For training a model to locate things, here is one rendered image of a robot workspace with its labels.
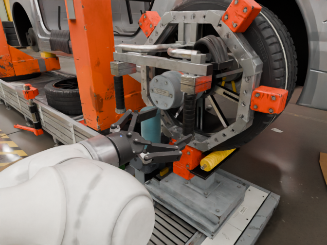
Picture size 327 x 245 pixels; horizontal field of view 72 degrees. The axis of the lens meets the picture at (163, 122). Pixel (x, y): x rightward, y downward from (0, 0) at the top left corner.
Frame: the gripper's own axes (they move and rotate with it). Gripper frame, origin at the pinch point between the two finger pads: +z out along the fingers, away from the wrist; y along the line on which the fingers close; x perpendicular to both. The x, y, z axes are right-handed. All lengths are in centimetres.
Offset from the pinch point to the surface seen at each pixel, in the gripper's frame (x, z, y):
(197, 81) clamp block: 12.3, 7.6, -0.6
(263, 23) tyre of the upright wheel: 27.8, 37.5, -1.6
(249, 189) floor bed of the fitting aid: -69, 82, 24
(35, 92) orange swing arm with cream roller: -91, 27, -169
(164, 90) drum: -0.2, 13.9, -15.5
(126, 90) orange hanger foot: -31, 38, -61
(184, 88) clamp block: 8.9, 6.3, -3.3
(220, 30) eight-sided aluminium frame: 22.4, 28.0, -10.5
